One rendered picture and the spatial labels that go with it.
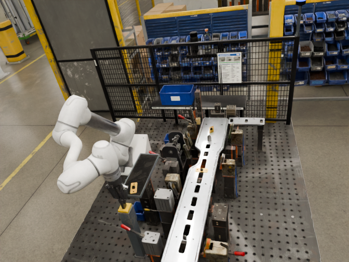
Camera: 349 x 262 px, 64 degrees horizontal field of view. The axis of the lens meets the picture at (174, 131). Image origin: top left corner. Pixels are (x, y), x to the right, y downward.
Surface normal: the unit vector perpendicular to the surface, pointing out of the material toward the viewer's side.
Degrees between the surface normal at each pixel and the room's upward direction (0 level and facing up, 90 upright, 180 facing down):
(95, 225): 0
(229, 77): 90
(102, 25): 90
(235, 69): 90
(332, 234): 0
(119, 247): 0
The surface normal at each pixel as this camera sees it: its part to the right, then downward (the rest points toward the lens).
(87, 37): -0.22, 0.61
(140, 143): -0.26, -0.19
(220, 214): -0.14, -0.81
